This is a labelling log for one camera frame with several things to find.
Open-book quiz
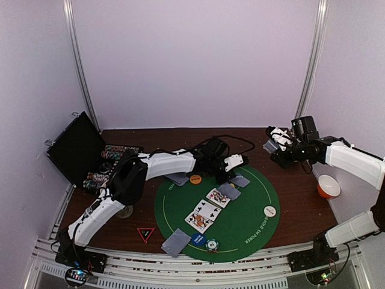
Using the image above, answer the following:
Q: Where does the blue playing card deck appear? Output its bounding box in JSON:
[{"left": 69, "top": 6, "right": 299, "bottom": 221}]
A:
[{"left": 263, "top": 140, "right": 280, "bottom": 154}]

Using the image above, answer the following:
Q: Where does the dealt card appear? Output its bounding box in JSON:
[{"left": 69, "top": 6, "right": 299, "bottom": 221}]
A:
[
  {"left": 161, "top": 232, "right": 185, "bottom": 258},
  {"left": 173, "top": 173, "right": 189, "bottom": 187}
]

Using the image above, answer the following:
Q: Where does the face-up red face card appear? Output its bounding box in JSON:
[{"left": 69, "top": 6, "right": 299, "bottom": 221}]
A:
[{"left": 206, "top": 188, "right": 230, "bottom": 208}]

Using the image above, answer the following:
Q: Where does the face-down board card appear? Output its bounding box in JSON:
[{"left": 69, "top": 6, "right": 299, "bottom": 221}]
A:
[
  {"left": 217, "top": 183, "right": 241, "bottom": 200},
  {"left": 230, "top": 175, "right": 250, "bottom": 188}
]

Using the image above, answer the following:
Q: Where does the face-up clubs card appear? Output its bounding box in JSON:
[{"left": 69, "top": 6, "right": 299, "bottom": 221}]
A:
[{"left": 194, "top": 199, "right": 222, "bottom": 222}]

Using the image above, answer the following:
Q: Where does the face-up queen card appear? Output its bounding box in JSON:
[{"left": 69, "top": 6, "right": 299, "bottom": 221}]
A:
[{"left": 185, "top": 211, "right": 214, "bottom": 233}]

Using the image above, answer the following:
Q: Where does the blue poker chip stack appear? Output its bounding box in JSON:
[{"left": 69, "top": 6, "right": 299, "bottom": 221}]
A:
[{"left": 205, "top": 238, "right": 220, "bottom": 253}]

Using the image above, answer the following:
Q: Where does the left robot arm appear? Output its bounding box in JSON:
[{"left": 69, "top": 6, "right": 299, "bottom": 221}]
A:
[{"left": 57, "top": 137, "right": 245, "bottom": 267}]

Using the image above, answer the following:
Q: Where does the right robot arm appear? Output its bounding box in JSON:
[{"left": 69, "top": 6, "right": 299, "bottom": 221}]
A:
[{"left": 266, "top": 116, "right": 384, "bottom": 266}]

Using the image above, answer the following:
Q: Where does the orange big blind button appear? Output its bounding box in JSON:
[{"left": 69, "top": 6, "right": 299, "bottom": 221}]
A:
[{"left": 189, "top": 175, "right": 203, "bottom": 185}]

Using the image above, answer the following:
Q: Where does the orange bowl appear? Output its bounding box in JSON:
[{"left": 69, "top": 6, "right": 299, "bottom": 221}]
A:
[{"left": 317, "top": 175, "right": 341, "bottom": 199}]

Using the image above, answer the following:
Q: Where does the white dealer button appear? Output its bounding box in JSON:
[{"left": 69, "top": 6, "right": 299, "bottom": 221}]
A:
[{"left": 263, "top": 205, "right": 277, "bottom": 218}]

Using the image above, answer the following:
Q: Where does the round green poker mat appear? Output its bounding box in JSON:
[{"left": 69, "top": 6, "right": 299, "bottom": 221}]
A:
[{"left": 154, "top": 166, "right": 280, "bottom": 263}]

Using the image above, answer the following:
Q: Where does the blue small blind button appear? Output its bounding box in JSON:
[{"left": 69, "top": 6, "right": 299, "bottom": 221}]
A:
[{"left": 191, "top": 233, "right": 206, "bottom": 246}]

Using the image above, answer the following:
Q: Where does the white floral mug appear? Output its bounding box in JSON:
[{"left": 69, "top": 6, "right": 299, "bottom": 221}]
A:
[{"left": 115, "top": 205, "right": 134, "bottom": 219}]

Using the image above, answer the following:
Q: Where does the red black triangle token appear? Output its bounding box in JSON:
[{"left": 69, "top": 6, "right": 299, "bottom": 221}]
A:
[{"left": 137, "top": 228, "right": 155, "bottom": 244}]

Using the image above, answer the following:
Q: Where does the clear dealer button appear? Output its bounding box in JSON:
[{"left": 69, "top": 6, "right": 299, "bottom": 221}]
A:
[{"left": 99, "top": 163, "right": 111, "bottom": 173}]

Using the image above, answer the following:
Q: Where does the front poker chip row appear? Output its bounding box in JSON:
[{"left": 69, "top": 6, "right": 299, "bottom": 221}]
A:
[{"left": 82, "top": 172, "right": 109, "bottom": 194}]

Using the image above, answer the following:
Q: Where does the black poker case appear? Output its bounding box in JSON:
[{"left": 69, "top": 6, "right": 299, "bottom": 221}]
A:
[{"left": 45, "top": 111, "right": 145, "bottom": 189}]

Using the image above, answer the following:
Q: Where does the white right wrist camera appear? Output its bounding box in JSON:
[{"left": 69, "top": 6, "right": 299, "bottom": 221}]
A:
[{"left": 266, "top": 126, "right": 295, "bottom": 151}]

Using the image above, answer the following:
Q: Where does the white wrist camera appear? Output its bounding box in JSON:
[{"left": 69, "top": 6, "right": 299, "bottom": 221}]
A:
[
  {"left": 266, "top": 126, "right": 295, "bottom": 151},
  {"left": 224, "top": 154, "right": 249, "bottom": 172}
]

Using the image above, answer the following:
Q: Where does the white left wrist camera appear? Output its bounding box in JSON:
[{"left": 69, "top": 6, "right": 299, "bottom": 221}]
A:
[{"left": 224, "top": 154, "right": 249, "bottom": 172}]

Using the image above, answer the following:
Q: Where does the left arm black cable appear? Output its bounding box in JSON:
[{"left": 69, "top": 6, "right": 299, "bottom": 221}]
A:
[{"left": 150, "top": 134, "right": 256, "bottom": 157}]

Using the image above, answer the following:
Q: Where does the right aluminium frame post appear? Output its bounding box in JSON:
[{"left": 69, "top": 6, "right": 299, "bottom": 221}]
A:
[{"left": 295, "top": 0, "right": 329, "bottom": 118}]

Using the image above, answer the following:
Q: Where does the aluminium frame post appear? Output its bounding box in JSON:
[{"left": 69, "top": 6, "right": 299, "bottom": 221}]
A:
[
  {"left": 295, "top": 0, "right": 329, "bottom": 118},
  {"left": 63, "top": 0, "right": 101, "bottom": 132}
]

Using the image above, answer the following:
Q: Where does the left aluminium frame post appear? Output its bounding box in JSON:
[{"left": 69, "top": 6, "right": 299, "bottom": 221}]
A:
[{"left": 63, "top": 0, "right": 101, "bottom": 132}]

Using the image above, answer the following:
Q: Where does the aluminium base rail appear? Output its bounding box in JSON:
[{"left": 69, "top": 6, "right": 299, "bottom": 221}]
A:
[{"left": 25, "top": 236, "right": 372, "bottom": 289}]

